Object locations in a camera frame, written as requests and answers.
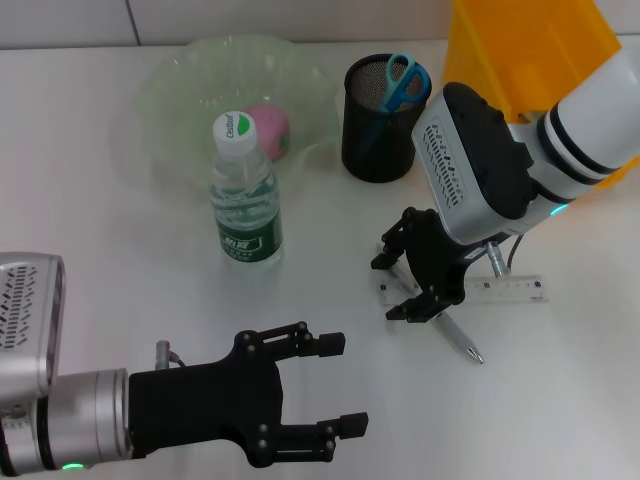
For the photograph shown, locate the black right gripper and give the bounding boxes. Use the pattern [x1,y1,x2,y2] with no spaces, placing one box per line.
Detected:
[370,207,489,324]

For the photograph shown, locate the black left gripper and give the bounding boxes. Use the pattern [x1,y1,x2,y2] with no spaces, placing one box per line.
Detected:
[128,321,370,469]

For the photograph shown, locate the clear water bottle green label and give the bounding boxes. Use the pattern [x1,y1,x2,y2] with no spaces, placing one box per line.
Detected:
[208,112,285,266]

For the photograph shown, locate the blue handled scissors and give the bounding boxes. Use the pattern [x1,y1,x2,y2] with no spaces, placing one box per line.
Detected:
[355,51,430,156]

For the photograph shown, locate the pink peach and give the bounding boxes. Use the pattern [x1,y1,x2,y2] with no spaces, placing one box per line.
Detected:
[243,103,291,161]

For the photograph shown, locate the silver white ballpoint pen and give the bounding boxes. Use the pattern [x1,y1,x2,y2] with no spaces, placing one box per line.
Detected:
[372,243,485,365]

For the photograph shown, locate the clear plastic ruler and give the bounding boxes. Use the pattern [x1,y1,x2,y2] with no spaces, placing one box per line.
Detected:
[377,273,551,306]

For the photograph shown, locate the black mesh pen holder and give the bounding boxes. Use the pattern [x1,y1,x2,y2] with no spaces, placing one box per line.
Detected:
[341,53,433,184]

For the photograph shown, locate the green glass fruit plate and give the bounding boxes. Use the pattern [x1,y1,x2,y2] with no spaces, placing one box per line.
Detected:
[135,33,341,201]

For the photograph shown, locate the yellow plastic bin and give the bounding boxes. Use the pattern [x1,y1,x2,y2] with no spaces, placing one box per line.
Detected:
[442,0,640,191]

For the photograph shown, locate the right gripper connector cable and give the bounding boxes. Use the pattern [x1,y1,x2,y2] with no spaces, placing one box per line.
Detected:
[484,234,524,279]

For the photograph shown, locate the gripper connector cable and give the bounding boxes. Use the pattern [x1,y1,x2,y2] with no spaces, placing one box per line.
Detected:
[484,234,524,279]
[154,339,189,371]

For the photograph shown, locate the left gripper connector cable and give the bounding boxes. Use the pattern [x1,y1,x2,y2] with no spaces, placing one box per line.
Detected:
[154,339,189,371]

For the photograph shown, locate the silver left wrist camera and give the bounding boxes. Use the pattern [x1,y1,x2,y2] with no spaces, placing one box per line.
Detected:
[0,252,67,401]

